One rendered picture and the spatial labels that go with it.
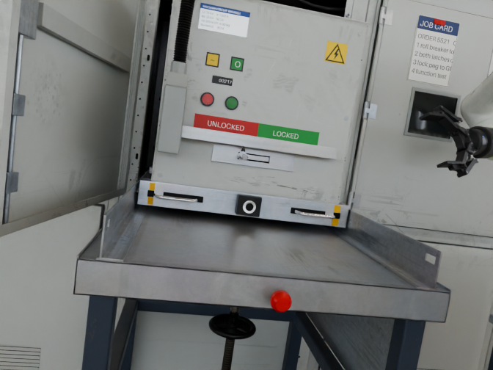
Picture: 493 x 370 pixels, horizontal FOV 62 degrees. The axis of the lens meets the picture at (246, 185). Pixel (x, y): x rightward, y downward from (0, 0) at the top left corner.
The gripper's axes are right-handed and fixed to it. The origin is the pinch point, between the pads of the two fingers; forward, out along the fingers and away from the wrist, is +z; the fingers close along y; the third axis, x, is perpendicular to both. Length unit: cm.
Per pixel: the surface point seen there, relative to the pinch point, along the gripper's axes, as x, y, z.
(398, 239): 0.7, -23.5, 28.4
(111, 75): -42, 36, 67
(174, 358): -85, -42, 45
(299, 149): -15.8, 3.7, 32.4
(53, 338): -94, -27, 79
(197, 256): -10, -20, 68
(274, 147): -18.2, 5.2, 38.3
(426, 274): 7.6, -30.9, 33.4
